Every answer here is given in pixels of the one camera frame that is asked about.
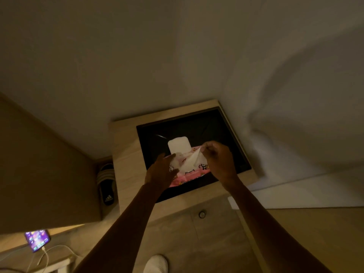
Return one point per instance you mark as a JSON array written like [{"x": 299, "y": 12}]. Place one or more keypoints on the person's left hand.
[{"x": 159, "y": 174}]

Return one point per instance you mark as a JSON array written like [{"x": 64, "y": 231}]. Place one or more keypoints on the person's right hand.
[{"x": 221, "y": 163}]

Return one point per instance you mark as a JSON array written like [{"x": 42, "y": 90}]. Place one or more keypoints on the person's left thumb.
[{"x": 175, "y": 173}]

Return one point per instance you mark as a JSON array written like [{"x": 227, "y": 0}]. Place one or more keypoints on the person's right fingers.
[{"x": 207, "y": 147}]

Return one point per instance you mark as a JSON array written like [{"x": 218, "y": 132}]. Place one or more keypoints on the pink wet wipe packet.
[{"x": 189, "y": 174}]

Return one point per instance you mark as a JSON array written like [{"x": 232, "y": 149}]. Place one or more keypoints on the white wet wipe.
[{"x": 191, "y": 162}]

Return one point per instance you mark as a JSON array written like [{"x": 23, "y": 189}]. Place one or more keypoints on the person's left forearm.
[{"x": 122, "y": 235}]

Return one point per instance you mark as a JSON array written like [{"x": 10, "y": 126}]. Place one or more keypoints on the person's right forearm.
[{"x": 264, "y": 230}]

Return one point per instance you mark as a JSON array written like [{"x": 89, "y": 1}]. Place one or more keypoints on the black cabinet top panel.
[{"x": 196, "y": 125}]

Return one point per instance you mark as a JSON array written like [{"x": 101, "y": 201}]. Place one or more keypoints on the light wooden bedside cabinet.
[{"x": 130, "y": 167}]

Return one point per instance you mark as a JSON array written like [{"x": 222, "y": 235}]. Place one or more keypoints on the round metal drawer knob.
[{"x": 202, "y": 214}]

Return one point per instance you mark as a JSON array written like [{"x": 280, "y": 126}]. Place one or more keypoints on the black striped slide sandal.
[{"x": 106, "y": 187}]

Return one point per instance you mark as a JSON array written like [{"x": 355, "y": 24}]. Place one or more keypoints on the white bed sheet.
[{"x": 298, "y": 144}]

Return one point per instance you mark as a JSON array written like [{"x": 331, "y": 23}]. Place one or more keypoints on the white slipper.
[{"x": 155, "y": 264}]

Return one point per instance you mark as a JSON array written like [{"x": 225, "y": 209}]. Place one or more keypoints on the wooden side panel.
[{"x": 42, "y": 173}]

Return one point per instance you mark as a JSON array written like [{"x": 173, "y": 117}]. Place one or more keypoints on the smartphone with lit screen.
[{"x": 37, "y": 240}]

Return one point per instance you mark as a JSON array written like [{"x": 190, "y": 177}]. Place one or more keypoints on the light wooden desk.
[{"x": 17, "y": 258}]

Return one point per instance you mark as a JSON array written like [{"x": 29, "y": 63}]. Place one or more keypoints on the wooden bed frame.
[{"x": 321, "y": 235}]

